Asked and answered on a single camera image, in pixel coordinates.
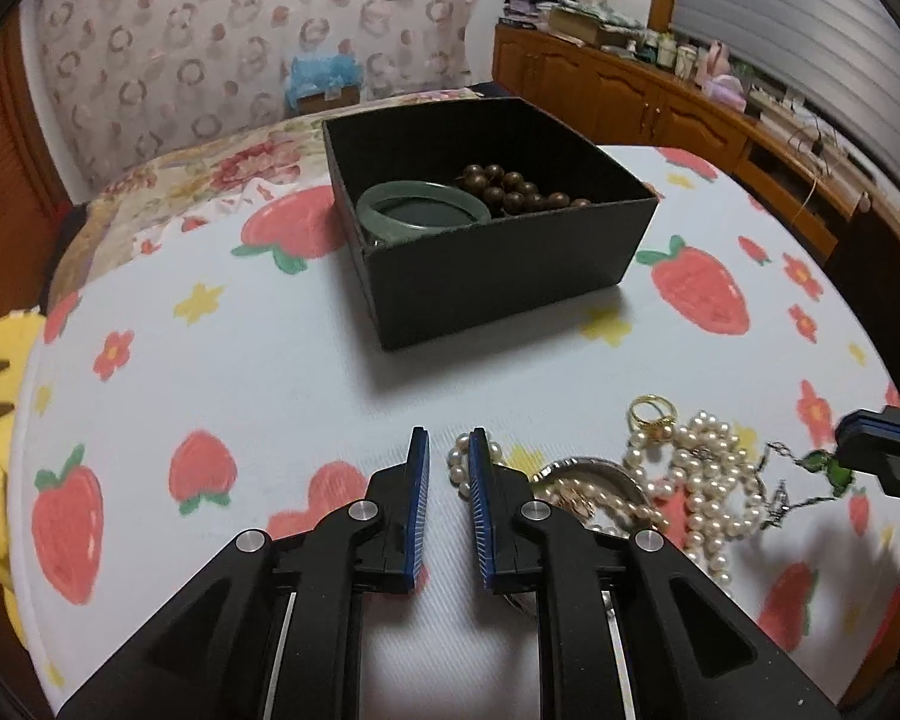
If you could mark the black cardboard box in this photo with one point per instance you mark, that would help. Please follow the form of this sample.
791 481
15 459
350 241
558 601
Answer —
495 285

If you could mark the wooden cabinet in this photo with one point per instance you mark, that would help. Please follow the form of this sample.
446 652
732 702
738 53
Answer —
570 75

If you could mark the long cardboard box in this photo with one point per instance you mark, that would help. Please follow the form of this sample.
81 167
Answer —
585 30

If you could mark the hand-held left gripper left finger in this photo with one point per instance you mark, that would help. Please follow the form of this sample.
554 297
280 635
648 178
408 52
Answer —
418 495

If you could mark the row of cosmetic bottles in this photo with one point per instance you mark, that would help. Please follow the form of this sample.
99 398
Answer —
667 52

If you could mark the grey window blind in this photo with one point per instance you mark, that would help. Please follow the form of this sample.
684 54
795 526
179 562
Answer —
795 15

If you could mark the yellow plush toy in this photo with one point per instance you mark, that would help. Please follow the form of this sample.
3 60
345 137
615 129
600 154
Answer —
0 405

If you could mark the small brown cardboard box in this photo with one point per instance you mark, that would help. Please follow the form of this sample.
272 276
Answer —
330 99

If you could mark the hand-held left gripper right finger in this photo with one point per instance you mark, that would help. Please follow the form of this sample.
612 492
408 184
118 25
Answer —
480 510

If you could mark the green jade bangle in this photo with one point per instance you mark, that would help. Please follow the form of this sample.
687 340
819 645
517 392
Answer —
371 210

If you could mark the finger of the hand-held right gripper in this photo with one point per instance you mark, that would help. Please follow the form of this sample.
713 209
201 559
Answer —
885 465
870 420

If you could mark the blue plastic bag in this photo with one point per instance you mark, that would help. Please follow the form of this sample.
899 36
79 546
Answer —
322 75

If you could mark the pink tissue box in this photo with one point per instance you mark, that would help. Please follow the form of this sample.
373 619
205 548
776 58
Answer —
726 92

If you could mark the circle pattern curtain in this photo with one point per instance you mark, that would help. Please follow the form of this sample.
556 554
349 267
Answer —
195 52

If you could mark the stack of folded clothes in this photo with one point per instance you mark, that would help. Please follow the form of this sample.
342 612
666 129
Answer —
532 0

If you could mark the floral blanket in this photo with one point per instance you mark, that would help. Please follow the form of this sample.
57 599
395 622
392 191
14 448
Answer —
195 165

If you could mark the wooden louvered wardrobe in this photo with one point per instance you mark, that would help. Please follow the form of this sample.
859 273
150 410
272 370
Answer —
0 165

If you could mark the floral cloth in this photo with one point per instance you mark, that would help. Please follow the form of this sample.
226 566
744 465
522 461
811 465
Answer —
600 11

